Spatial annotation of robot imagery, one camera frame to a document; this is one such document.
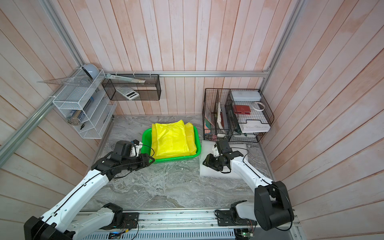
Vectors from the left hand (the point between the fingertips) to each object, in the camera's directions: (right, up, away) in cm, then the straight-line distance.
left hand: (151, 163), depth 77 cm
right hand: (+30, -2, +9) cm, 31 cm away
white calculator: (-20, +42, +19) cm, 50 cm away
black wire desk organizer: (+54, +27, +16) cm, 62 cm away
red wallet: (+54, +30, +16) cm, 64 cm away
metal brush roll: (-40, +22, 0) cm, 46 cm away
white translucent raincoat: (+32, +5, +22) cm, 39 cm away
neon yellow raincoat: (+10, +12, +15) cm, 21 cm away
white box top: (+61, +42, +26) cm, 78 cm away
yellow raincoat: (+9, +12, +15) cm, 21 cm away
